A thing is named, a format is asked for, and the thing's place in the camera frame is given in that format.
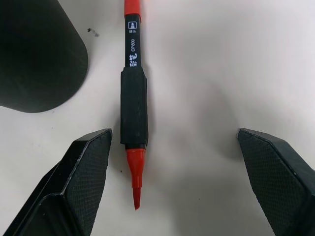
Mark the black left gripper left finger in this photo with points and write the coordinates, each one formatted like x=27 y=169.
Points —
x=73 y=186

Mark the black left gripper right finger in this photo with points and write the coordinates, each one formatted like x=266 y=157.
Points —
x=278 y=182

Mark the red black marker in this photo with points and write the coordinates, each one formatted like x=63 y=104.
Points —
x=134 y=98

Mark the black cup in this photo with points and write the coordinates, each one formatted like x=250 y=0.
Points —
x=37 y=61

